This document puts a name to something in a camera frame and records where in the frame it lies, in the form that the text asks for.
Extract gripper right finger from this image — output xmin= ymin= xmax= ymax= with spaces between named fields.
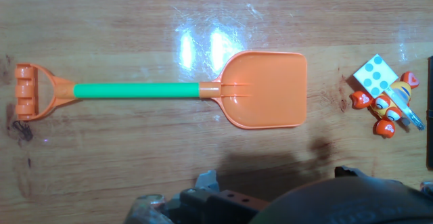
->
xmin=334 ymin=165 xmax=369 ymax=179

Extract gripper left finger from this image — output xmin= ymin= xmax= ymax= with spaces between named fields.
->
xmin=195 ymin=169 xmax=220 ymax=193

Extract orange toy shovel green handle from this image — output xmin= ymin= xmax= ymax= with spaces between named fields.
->
xmin=14 ymin=50 xmax=308 ymax=130

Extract orange yellow crab toy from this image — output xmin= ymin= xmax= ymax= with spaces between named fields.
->
xmin=350 ymin=70 xmax=420 ymax=139

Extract clear plastic strip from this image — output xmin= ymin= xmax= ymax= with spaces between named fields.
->
xmin=385 ymin=87 xmax=426 ymax=131

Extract black box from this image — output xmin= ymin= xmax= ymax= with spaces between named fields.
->
xmin=426 ymin=56 xmax=433 ymax=169

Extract white dice with blue dots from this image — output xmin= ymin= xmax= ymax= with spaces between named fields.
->
xmin=352 ymin=53 xmax=399 ymax=99

